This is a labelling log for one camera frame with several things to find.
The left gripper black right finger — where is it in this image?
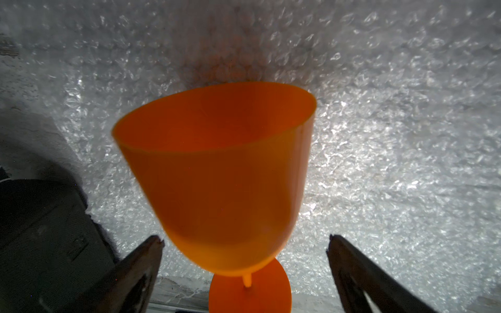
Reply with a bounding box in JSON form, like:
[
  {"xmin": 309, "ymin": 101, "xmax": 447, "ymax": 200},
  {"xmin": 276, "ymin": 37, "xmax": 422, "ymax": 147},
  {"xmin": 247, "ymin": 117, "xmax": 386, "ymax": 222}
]
[{"xmin": 326, "ymin": 235, "xmax": 435, "ymax": 312}]

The orange glass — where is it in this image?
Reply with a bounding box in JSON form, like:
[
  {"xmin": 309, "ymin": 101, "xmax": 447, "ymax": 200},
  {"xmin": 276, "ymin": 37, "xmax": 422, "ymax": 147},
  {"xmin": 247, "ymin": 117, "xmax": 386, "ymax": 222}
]
[{"xmin": 112, "ymin": 82, "xmax": 317, "ymax": 312}]

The black plastic case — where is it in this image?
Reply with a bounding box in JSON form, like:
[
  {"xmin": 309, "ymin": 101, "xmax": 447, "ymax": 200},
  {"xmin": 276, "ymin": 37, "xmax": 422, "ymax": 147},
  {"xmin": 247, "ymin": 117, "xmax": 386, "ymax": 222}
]
[{"xmin": 1, "ymin": 179, "xmax": 114, "ymax": 312}]

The bubble wrap of orange glass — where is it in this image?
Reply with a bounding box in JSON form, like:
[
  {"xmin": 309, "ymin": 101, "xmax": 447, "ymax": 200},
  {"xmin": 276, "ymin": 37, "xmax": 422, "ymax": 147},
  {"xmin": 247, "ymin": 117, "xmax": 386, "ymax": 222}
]
[{"xmin": 1, "ymin": 1, "xmax": 500, "ymax": 312}]

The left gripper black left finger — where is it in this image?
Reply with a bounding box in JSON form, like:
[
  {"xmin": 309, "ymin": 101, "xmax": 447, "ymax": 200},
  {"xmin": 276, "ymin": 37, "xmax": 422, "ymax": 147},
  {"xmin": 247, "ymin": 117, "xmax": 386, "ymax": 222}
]
[{"xmin": 59, "ymin": 236, "xmax": 164, "ymax": 312}]

